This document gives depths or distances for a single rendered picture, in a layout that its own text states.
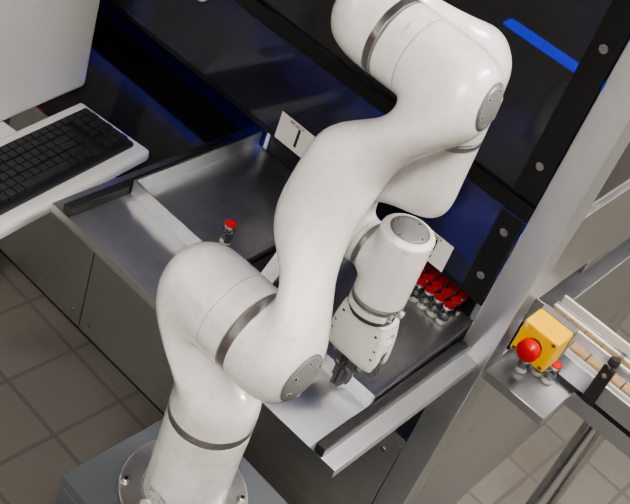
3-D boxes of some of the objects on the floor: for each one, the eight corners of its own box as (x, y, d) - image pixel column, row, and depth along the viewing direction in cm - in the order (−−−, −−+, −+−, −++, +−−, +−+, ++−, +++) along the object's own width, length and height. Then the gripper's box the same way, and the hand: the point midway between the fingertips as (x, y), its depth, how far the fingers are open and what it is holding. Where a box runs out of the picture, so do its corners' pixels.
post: (335, 585, 254) (890, -398, 122) (354, 603, 252) (939, -377, 119) (318, 600, 250) (873, -402, 117) (336, 619, 248) (924, -381, 115)
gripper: (324, 281, 165) (291, 360, 177) (396, 343, 160) (357, 421, 171) (355, 264, 170) (321, 342, 182) (426, 324, 165) (386, 401, 176)
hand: (342, 373), depth 175 cm, fingers closed
